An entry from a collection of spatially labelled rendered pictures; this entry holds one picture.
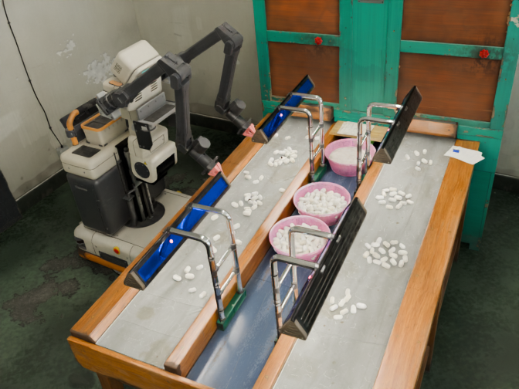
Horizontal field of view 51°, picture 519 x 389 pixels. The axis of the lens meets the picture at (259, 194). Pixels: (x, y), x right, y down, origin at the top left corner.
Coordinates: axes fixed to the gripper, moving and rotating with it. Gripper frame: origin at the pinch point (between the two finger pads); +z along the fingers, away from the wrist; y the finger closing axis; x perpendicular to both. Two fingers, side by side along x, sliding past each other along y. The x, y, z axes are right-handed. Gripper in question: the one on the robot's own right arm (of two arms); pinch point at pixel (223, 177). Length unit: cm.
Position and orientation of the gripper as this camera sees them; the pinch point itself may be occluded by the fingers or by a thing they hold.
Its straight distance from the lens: 260.6
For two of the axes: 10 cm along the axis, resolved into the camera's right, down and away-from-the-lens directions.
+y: 4.1, -5.7, 7.1
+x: -5.2, 4.9, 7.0
